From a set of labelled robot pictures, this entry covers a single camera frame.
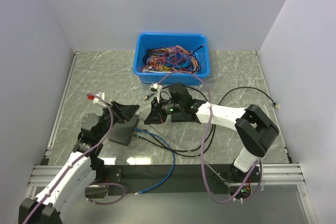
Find grey ethernet cable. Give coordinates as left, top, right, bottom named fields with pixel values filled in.
left=139, top=118, right=237, bottom=187

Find aluminium rail frame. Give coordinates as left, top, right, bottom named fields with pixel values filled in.
left=15, top=50, right=316, bottom=224

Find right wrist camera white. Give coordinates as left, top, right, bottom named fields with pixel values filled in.
left=150, top=83, right=163, bottom=103

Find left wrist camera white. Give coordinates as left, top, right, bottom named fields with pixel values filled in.
left=87, top=91, right=105, bottom=106

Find blue ethernet cable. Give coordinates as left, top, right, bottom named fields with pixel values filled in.
left=134, top=127, right=176, bottom=196

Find long black ethernet cable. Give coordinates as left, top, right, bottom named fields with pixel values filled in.
left=144, top=86, right=281, bottom=112

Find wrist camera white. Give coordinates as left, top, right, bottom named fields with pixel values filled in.
left=87, top=91, right=105, bottom=106
left=150, top=83, right=163, bottom=103

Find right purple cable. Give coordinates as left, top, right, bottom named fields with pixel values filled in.
left=157, top=71, right=263, bottom=204

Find black braided ethernet cable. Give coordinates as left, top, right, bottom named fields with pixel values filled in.
left=132, top=133, right=211, bottom=158

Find purple cable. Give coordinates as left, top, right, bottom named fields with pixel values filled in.
left=157, top=71, right=263, bottom=204
left=22, top=93, right=127, bottom=224

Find blue plastic bin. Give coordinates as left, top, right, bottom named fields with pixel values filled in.
left=132, top=32, right=211, bottom=86

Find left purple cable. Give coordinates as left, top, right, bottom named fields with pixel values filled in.
left=22, top=93, right=127, bottom=224

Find tangled coloured wires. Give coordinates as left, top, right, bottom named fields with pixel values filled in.
left=142, top=43, right=206, bottom=74

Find black base beam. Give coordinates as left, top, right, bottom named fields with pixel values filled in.
left=86, top=164, right=261, bottom=200

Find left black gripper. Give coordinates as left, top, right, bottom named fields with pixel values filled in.
left=96, top=100, right=139, bottom=140

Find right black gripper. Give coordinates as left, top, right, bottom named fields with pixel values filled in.
left=145, top=96, right=184, bottom=124

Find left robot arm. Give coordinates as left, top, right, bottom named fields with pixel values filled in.
left=18, top=101, right=139, bottom=223

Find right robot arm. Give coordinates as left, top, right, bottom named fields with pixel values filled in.
left=144, top=83, right=279, bottom=182

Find black network switch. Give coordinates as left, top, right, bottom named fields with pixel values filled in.
left=171, top=112, right=200, bottom=123
left=108, top=115, right=139, bottom=146

